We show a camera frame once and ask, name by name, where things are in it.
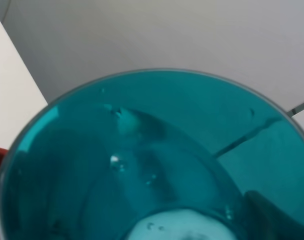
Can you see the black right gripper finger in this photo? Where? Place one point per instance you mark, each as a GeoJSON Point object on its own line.
{"type": "Point", "coordinates": [262, 220]}

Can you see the teal translucent plastic cup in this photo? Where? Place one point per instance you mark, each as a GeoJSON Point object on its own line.
{"type": "Point", "coordinates": [153, 154]}

